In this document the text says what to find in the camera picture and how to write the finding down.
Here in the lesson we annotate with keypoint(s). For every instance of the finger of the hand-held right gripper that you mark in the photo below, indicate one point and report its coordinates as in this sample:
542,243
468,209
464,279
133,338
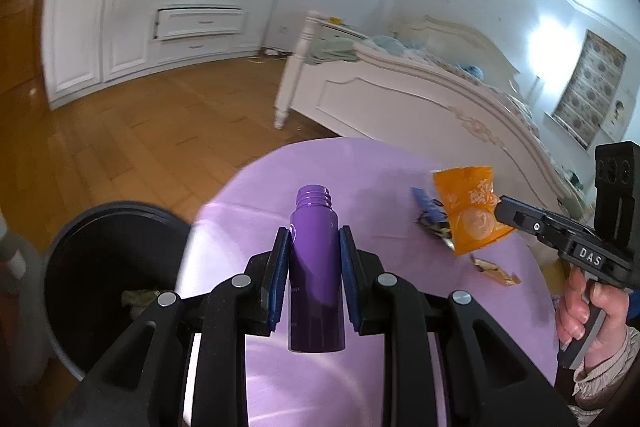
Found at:
525,218

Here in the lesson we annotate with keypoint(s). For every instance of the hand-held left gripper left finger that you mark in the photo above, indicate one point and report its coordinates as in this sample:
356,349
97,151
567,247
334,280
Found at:
278,277

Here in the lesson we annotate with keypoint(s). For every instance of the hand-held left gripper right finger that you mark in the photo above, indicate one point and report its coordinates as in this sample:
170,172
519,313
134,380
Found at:
350,277

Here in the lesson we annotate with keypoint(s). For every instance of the purple bottle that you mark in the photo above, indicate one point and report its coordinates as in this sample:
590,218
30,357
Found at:
315,267

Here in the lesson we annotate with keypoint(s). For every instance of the orange snack packet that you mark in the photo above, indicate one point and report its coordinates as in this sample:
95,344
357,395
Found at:
465,217

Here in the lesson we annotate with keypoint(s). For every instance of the black trash bin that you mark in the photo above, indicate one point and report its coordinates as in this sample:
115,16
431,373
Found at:
100,257

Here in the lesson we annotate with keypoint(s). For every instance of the person's right forearm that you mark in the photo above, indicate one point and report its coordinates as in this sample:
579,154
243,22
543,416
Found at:
610,372

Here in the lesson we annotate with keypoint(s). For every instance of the person's right hand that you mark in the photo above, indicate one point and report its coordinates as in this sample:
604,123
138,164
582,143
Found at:
607,317

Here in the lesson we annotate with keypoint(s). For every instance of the gold candy wrapper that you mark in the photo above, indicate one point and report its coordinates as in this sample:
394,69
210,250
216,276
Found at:
495,272

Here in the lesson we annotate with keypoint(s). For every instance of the blue wrapper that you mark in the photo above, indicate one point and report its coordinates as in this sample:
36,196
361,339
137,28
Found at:
435,227

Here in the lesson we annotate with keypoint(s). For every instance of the blue snack packet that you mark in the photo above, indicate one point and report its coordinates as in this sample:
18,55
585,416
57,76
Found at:
424,202

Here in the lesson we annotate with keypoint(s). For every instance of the patterned window blind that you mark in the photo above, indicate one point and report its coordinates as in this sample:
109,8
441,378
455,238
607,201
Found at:
590,87

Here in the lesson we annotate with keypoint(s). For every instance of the white bed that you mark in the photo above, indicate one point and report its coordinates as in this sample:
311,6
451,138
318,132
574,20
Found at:
400,102

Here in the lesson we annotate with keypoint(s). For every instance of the pale blue bedding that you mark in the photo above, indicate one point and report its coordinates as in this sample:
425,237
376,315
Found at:
395,46

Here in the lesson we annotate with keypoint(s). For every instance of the green cloth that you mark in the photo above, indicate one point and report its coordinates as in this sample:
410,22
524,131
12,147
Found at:
330,52

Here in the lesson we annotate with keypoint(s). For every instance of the white wardrobe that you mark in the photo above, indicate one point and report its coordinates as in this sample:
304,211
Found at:
125,7

